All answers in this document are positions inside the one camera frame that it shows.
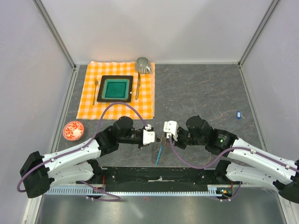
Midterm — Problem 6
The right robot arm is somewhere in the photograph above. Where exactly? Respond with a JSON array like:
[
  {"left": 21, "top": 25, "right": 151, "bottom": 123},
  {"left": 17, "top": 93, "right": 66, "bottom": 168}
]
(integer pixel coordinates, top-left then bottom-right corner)
[{"left": 163, "top": 116, "right": 299, "bottom": 203}]

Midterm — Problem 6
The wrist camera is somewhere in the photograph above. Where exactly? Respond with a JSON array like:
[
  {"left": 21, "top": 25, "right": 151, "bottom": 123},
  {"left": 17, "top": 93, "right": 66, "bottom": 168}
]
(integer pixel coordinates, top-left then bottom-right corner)
[
  {"left": 163, "top": 120, "right": 179, "bottom": 141},
  {"left": 142, "top": 124, "right": 156, "bottom": 146}
]

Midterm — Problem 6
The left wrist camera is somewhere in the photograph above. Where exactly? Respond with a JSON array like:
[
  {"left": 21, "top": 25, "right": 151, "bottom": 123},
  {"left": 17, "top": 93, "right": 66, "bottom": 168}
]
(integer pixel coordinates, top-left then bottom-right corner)
[{"left": 142, "top": 124, "right": 156, "bottom": 146}]

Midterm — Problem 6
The gold knife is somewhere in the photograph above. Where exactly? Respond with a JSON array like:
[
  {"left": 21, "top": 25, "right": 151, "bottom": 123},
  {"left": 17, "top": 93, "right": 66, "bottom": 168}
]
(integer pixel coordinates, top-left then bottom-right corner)
[{"left": 135, "top": 73, "right": 141, "bottom": 100}]

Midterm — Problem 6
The black green square plate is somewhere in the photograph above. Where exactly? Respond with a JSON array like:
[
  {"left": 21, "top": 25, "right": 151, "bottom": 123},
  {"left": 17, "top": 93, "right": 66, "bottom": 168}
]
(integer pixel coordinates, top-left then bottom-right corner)
[{"left": 97, "top": 75, "right": 134, "bottom": 103}]

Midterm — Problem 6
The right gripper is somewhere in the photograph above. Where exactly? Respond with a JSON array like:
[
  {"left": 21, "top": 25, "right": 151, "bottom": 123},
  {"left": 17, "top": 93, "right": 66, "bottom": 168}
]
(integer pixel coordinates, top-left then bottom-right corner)
[{"left": 166, "top": 127, "right": 206, "bottom": 149}]

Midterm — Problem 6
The grey striped mug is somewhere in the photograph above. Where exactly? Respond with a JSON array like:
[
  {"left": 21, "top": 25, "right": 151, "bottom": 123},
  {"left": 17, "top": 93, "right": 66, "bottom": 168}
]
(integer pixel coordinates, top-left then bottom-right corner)
[{"left": 135, "top": 57, "right": 151, "bottom": 74}]

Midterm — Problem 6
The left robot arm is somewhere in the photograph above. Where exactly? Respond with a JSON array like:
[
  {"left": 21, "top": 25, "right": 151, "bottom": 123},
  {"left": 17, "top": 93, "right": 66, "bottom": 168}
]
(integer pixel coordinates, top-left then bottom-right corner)
[{"left": 17, "top": 116, "right": 157, "bottom": 198}]

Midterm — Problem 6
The gold fork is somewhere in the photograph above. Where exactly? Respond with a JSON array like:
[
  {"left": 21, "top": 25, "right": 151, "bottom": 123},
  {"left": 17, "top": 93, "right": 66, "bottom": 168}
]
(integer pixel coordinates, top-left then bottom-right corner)
[{"left": 93, "top": 77, "right": 99, "bottom": 105}]

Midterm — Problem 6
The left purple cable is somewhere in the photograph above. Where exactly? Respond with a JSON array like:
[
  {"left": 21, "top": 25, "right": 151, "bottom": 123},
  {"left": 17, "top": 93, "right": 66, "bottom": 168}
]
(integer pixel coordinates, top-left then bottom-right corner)
[{"left": 16, "top": 102, "right": 150, "bottom": 202}]

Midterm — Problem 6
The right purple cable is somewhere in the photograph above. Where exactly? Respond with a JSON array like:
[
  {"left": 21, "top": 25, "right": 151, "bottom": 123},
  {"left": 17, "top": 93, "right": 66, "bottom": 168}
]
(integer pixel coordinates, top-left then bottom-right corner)
[{"left": 168, "top": 135, "right": 299, "bottom": 203}]

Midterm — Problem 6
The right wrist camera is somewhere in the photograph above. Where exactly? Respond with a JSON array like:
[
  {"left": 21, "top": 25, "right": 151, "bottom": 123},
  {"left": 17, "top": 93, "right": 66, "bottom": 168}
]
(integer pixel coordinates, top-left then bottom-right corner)
[{"left": 163, "top": 120, "right": 179, "bottom": 141}]

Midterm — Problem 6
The red white patterned bowl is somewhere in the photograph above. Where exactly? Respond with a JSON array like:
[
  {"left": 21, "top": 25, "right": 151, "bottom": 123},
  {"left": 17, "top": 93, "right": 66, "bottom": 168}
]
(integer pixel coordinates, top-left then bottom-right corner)
[{"left": 62, "top": 121, "right": 85, "bottom": 141}]

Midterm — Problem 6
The blue tag key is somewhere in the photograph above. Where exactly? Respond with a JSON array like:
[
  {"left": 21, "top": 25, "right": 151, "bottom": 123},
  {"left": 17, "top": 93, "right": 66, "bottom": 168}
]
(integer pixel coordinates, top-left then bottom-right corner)
[{"left": 236, "top": 111, "right": 245, "bottom": 119}]

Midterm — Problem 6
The purple cable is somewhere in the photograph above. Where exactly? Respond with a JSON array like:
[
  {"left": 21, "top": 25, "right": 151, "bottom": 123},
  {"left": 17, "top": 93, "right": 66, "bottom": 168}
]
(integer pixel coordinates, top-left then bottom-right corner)
[
  {"left": 16, "top": 102, "right": 150, "bottom": 202},
  {"left": 168, "top": 135, "right": 299, "bottom": 203}
]

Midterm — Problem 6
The orange white checkered cloth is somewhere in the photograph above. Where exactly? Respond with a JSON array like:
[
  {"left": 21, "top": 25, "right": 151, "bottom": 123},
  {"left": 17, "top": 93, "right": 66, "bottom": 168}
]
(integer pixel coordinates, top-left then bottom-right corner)
[{"left": 77, "top": 61, "right": 156, "bottom": 120}]

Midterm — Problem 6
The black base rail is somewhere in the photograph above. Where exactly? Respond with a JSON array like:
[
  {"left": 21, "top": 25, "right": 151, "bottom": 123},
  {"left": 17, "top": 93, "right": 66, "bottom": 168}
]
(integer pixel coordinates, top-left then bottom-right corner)
[{"left": 88, "top": 167, "right": 231, "bottom": 193}]

